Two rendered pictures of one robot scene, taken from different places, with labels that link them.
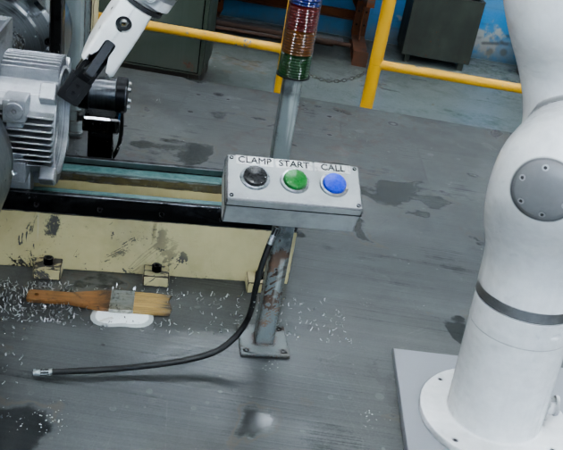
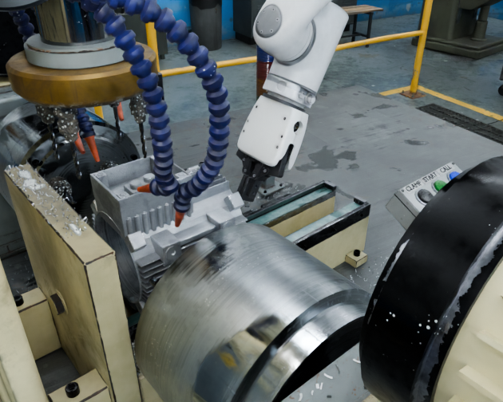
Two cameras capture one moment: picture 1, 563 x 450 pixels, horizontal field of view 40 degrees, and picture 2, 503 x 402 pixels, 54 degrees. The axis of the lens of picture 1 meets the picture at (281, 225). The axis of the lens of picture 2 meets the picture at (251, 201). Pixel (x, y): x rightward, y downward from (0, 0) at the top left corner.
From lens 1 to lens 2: 74 cm
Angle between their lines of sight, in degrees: 25
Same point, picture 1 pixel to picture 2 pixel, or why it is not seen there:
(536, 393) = not seen: outside the picture
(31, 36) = (120, 158)
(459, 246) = (394, 177)
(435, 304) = not seen: hidden behind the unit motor
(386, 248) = (370, 197)
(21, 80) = (207, 200)
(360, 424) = not seen: outside the picture
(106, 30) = (288, 137)
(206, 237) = (326, 246)
